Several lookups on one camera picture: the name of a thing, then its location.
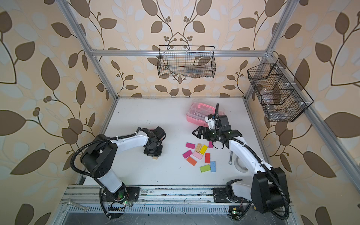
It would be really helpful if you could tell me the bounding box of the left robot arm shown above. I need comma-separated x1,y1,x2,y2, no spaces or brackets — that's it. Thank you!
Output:
69,127,166,220

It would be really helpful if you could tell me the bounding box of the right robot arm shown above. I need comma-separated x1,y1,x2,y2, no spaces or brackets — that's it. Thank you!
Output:
192,114,290,220

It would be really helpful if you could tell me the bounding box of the natural wood block in pile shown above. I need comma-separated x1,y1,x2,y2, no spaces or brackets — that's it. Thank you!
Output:
195,143,203,153

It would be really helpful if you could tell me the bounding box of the flat magenta block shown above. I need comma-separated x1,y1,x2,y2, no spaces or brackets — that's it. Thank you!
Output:
186,142,196,149

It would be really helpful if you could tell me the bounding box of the pink plastic storage box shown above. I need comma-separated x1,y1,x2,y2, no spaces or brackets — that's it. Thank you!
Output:
186,102,215,127

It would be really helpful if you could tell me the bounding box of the yellow block in pile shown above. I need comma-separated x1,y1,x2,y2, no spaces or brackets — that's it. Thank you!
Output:
199,145,208,155

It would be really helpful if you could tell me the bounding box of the light pink block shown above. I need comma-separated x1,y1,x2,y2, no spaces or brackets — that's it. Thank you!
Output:
193,151,203,160

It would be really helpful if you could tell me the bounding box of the red block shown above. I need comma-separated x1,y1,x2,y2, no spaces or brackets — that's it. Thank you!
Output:
205,153,211,164

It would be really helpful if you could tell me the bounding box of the orange block in pile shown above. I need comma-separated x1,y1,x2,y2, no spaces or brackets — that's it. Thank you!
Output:
186,157,197,166

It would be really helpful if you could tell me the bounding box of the blue block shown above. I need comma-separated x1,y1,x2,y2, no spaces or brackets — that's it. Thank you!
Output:
210,161,216,173

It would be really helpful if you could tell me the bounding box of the white tape roll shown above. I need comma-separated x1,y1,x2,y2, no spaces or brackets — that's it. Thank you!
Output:
234,157,248,173

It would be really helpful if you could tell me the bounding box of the green block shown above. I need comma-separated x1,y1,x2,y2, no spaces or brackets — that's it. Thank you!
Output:
199,165,211,173

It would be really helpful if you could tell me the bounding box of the silver wrench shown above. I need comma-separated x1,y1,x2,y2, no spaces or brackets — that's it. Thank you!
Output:
65,199,90,213

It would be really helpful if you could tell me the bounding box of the right black wire basket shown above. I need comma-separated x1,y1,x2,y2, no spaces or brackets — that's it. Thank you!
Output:
247,59,314,122

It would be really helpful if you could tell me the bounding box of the black wire basket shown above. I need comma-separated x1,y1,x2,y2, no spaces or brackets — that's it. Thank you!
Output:
156,45,217,78
247,59,314,122

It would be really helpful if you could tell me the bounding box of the back black wire basket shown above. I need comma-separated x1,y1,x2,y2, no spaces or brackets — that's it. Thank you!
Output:
156,45,217,78

